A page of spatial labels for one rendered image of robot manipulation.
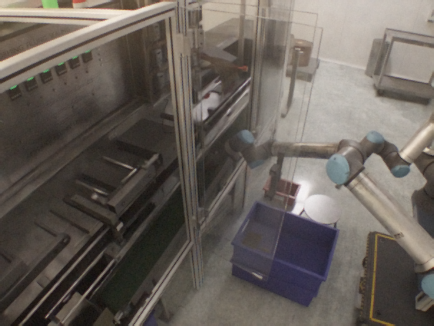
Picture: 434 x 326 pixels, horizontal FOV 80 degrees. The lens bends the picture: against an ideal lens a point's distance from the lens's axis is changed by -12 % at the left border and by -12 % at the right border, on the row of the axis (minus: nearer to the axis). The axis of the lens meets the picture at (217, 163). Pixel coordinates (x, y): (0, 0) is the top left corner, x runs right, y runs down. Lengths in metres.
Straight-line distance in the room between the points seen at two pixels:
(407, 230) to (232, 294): 1.29
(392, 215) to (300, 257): 0.98
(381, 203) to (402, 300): 0.94
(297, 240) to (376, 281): 0.59
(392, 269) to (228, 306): 1.10
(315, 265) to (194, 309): 0.86
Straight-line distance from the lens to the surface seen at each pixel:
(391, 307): 2.00
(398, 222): 1.26
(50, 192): 1.40
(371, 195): 1.24
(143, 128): 1.63
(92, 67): 1.49
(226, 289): 2.15
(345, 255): 2.48
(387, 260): 2.17
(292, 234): 2.17
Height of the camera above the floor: 1.94
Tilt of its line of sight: 40 degrees down
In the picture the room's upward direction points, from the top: straight up
